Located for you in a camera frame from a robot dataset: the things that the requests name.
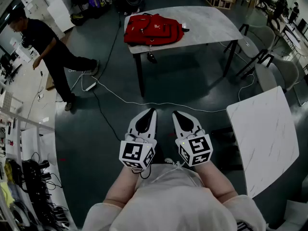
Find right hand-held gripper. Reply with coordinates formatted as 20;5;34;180
172;111;214;167

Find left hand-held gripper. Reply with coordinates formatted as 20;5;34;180
119;108;158;171

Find red backpack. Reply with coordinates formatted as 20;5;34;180
123;13;190;47

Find person's left forearm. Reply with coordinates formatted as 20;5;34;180
103;166;145;205

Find person's right forearm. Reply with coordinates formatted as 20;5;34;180
192;161;238;199

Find black key fob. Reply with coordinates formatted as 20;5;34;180
146;44;158;64

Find person's white hoodie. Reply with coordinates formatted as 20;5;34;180
81;158;268;231

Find white marble table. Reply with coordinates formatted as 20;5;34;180
211;85;300;199

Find brown wooden board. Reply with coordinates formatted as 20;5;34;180
45;72;57;91

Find grey marble table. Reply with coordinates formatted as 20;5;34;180
124;5;244;98

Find grey shell chair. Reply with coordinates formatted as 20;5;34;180
242;53;300;93
223;23;276;78

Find white metal shelf rack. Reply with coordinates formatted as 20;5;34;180
0;90;57;231

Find black yellow bag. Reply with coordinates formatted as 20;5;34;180
70;12;85;26

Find round white table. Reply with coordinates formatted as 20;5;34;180
283;23;308;57

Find white cabinets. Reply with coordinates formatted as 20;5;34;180
24;0;76;33

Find black office chair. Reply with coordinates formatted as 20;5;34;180
0;53;23;83

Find yellow cloth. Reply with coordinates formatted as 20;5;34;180
0;161;15;208

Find long white floor cable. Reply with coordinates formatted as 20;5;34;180
68;68;256;113

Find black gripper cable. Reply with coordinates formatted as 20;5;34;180
139;164;152;180

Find long black floor cable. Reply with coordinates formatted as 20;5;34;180
91;8;123;141

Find pile of black cables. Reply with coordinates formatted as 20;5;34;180
7;152;70;230

